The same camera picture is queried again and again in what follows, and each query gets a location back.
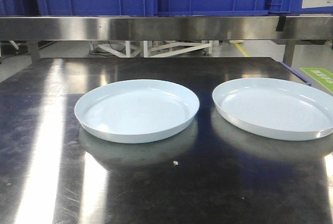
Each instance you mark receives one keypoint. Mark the light blue plate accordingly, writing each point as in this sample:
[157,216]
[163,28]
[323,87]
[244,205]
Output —
[275,108]
[137,111]

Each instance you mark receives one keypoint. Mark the blue table edge guard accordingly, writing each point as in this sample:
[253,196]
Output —
[297,74]

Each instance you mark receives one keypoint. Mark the black tape strip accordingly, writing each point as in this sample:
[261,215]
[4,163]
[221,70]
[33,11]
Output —
[281,24]

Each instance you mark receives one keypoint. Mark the green floor sign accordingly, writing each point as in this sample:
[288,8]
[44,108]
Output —
[321,75]

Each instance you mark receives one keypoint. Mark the white metal frame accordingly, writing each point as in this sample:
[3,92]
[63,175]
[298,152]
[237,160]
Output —
[154,49]

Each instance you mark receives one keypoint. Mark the stainless steel shelf rail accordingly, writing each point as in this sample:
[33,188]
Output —
[305,27]

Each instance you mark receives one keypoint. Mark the right steel shelf post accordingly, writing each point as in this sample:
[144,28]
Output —
[289,52]

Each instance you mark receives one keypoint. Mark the steel shelf post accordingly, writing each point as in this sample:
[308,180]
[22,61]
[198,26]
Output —
[289,52]
[34,51]

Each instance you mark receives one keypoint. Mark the left steel shelf post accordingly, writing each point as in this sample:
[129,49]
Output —
[34,51]

